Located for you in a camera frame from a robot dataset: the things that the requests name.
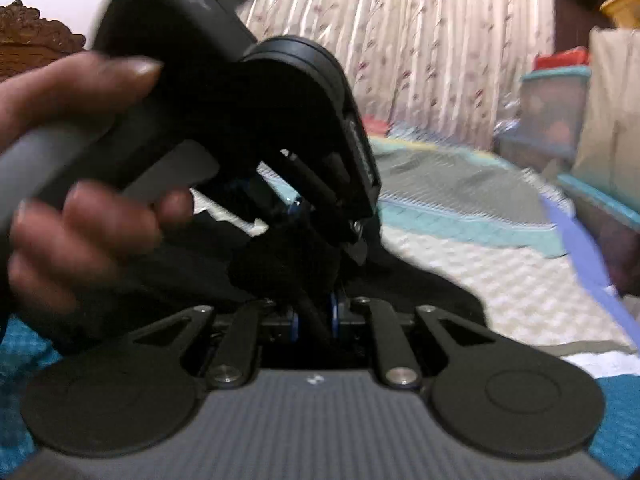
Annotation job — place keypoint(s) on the black pants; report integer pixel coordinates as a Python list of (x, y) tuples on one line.
[(260, 267)]

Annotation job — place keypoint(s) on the purple sheet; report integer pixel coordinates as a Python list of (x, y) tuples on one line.
[(580, 250)]

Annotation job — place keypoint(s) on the yellow container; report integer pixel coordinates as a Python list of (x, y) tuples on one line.
[(622, 7)]

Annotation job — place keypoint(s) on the beige fabric cover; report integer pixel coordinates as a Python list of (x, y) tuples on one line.
[(612, 105)]

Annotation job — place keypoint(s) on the patterned blue grey bedsheet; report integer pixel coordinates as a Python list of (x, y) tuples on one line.
[(450, 260)]

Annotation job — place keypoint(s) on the dark wooden furniture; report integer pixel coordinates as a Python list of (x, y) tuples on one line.
[(580, 5)]

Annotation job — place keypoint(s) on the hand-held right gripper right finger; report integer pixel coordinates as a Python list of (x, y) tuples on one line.
[(334, 316)]

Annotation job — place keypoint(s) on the beige leaf print curtain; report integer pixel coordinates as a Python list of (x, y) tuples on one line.
[(425, 35)]

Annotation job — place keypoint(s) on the person's left hand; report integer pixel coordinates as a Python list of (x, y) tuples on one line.
[(90, 240)]

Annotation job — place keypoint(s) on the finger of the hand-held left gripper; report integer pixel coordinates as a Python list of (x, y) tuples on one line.
[(357, 240), (312, 195)]

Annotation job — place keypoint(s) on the red item on box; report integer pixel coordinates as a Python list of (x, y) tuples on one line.
[(560, 59)]

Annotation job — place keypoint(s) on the carved wooden headboard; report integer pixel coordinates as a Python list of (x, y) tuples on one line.
[(35, 35)]

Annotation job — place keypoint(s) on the clear storage box teal rim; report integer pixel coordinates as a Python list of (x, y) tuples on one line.
[(555, 105), (605, 210), (530, 150)]

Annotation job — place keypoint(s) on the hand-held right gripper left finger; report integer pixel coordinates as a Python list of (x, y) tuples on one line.
[(295, 326)]

